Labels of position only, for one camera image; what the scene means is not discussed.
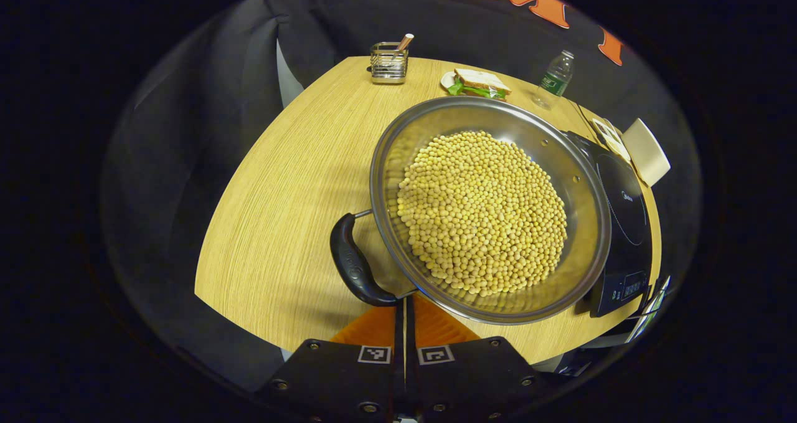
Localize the black backdrop cloth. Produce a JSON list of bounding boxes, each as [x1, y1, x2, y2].
[[103, 0, 704, 392]]

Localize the black power cable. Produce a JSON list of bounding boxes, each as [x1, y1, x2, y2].
[[569, 99, 600, 138]]

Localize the black induction cooktop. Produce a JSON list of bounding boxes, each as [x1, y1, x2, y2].
[[564, 130, 654, 318]]

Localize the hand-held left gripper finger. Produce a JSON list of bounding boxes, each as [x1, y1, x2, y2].
[[258, 298, 405, 423], [405, 295, 549, 422]]

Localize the steel pot with black handle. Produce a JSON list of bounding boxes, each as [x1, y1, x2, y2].
[[330, 96, 612, 325]]

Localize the heap of yellow soybeans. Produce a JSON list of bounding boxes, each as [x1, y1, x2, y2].
[[397, 130, 568, 298]]

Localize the clear plastic water bottle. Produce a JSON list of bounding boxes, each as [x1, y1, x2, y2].
[[532, 49, 575, 111]]

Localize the white divided dish with beans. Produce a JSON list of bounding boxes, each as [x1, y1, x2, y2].
[[592, 118, 632, 163]]

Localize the sandwich with lettuce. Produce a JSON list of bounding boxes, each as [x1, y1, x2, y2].
[[448, 68, 512, 100]]

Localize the metal wire utensil holder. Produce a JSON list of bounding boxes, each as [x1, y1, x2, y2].
[[369, 42, 410, 85]]

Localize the white boxy appliance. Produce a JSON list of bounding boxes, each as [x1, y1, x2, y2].
[[621, 118, 671, 188]]

